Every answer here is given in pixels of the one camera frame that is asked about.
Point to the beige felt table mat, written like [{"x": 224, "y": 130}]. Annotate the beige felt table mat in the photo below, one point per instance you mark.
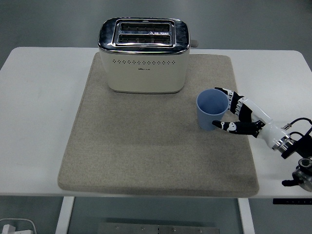
[{"x": 151, "y": 151}]

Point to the white table leg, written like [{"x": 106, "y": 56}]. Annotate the white table leg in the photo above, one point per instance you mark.
[
  {"x": 64, "y": 217},
  {"x": 246, "y": 217}
]

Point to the cream chrome two-slot toaster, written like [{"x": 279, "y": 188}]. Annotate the cream chrome two-slot toaster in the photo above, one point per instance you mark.
[{"x": 143, "y": 73}]

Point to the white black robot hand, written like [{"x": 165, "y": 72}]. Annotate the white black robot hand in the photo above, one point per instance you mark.
[{"x": 270, "y": 131}]

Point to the blue ribbed plastic cup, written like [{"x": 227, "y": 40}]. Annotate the blue ribbed plastic cup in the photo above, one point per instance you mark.
[{"x": 206, "y": 120}]

